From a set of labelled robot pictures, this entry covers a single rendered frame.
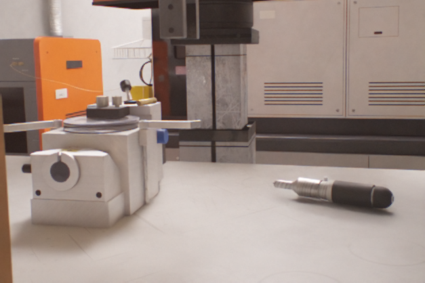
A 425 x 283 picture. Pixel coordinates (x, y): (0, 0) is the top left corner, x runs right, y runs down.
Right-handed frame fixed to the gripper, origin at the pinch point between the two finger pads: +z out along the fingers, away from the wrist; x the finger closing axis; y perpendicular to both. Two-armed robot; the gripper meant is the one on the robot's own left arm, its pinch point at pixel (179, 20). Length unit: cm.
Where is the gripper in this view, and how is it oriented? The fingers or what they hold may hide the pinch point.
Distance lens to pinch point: 59.4
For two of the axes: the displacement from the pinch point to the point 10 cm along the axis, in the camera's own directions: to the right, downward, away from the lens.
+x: 2.3, -1.2, 9.7
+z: 0.2, 9.9, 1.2
